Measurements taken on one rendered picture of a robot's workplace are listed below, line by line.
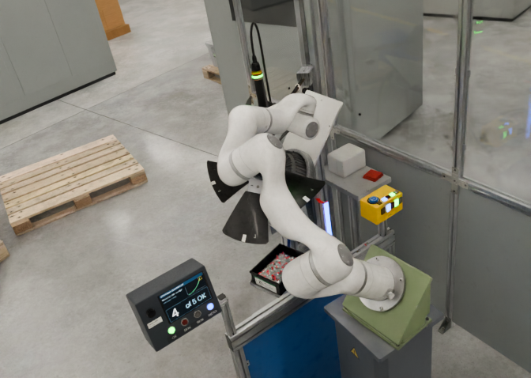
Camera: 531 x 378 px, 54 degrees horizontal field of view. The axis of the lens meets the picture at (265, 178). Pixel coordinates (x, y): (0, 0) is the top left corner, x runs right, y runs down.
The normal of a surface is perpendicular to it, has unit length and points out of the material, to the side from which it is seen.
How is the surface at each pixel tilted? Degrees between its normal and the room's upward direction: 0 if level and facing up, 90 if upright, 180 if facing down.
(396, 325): 47
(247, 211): 51
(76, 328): 0
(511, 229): 90
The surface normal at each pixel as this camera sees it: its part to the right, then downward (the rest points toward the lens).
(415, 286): -0.67, -0.26
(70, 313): -0.15, -0.84
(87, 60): 0.73, 0.26
